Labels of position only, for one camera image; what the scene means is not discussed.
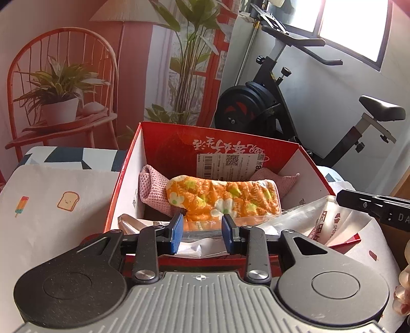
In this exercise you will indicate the pink knitted cloth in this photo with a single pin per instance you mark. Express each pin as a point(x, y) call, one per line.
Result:
point(152, 189)

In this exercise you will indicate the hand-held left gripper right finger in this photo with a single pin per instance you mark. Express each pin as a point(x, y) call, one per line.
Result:
point(228, 233)

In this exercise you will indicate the room scene wall backdrop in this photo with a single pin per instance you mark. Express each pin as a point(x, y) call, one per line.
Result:
point(80, 80)

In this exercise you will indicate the orange floral quilted cloth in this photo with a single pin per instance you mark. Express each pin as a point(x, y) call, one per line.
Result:
point(224, 195)

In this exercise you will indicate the black exercise bike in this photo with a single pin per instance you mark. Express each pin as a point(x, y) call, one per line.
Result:
point(256, 102)

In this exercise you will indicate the geometric patterned sheet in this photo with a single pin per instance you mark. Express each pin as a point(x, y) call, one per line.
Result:
point(73, 157)

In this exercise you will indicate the red strawberry print cardboard box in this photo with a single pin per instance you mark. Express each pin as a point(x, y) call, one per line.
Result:
point(173, 144)

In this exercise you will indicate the white plastic bag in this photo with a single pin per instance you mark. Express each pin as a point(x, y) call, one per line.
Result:
point(320, 217)

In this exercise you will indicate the person's right hand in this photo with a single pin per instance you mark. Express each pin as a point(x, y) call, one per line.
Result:
point(405, 288)

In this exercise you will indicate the bright window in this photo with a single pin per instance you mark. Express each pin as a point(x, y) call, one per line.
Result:
point(352, 25)

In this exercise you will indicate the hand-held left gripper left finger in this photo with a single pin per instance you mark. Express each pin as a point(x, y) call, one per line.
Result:
point(177, 232)

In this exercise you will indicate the white printed tablecloth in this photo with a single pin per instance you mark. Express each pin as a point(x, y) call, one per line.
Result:
point(48, 224)

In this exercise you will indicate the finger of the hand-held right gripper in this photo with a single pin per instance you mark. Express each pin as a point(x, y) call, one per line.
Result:
point(362, 201)

